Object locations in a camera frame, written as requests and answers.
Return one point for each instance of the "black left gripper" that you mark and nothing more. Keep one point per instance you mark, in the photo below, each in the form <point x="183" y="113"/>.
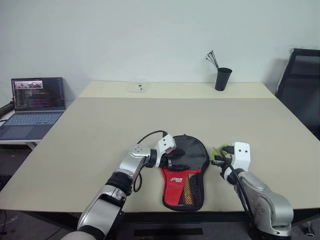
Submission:
<point x="167" y="160"/>

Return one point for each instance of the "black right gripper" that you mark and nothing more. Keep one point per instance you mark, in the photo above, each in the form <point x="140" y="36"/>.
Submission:
<point x="227" y="156"/>

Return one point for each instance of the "green yellow pull tag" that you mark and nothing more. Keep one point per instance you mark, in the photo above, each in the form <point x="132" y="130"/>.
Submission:
<point x="215" y="153"/>

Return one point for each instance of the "black red paddle case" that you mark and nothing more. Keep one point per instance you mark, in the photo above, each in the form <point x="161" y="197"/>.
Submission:
<point x="195" y="155"/>

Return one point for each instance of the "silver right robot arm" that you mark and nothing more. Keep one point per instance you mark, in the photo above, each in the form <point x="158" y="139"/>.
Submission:
<point x="265" y="197"/>

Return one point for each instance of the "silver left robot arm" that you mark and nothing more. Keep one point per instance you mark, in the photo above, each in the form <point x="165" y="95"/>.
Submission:
<point x="120" y="175"/>

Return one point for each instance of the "black plastic cup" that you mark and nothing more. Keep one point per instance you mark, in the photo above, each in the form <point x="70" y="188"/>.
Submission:
<point x="223" y="79"/>

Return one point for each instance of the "clear plastic box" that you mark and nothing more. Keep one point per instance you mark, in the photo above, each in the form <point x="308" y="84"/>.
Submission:
<point x="137" y="88"/>

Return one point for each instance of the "black office chair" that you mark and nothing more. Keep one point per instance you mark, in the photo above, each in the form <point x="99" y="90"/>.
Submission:
<point x="302" y="90"/>

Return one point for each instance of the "grey caster wheel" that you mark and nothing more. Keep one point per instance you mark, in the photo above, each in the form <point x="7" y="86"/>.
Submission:
<point x="310" y="228"/>

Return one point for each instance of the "grey open laptop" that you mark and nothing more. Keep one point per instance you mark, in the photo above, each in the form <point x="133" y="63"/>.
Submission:
<point x="35" y="117"/>

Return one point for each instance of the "white side table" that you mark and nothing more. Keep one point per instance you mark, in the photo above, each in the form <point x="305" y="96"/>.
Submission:
<point x="20" y="143"/>

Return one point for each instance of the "black cylindrical object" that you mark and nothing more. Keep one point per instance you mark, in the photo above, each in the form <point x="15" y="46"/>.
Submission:
<point x="6" y="108"/>

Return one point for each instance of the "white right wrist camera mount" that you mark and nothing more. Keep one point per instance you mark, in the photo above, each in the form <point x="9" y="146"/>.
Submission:
<point x="241" y="155"/>

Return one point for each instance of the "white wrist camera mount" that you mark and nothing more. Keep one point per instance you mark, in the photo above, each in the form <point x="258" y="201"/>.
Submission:
<point x="241" y="155"/>
<point x="167" y="143"/>

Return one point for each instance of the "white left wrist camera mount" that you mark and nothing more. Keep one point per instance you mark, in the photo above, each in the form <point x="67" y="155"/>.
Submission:
<point x="167" y="143"/>

